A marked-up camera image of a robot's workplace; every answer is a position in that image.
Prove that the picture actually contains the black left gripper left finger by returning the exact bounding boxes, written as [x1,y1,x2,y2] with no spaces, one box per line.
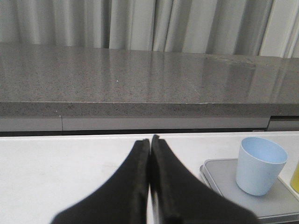
[52,139,150,224]

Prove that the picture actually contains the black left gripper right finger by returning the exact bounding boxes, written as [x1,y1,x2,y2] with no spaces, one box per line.
[150,135,259,224]

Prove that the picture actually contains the light blue plastic cup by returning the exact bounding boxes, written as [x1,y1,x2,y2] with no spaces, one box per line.
[235,137,288,196]

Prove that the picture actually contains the yellow squeeze bottle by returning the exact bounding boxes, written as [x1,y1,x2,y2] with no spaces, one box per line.
[290,163,299,193]

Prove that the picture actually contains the silver digital kitchen scale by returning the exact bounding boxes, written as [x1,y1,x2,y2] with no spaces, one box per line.
[199,159,299,224]

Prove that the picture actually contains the grey stone counter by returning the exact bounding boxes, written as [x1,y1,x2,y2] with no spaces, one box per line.
[0,43,299,135]

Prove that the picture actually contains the grey curtain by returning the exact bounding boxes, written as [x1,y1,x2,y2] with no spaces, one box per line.
[0,0,299,58]

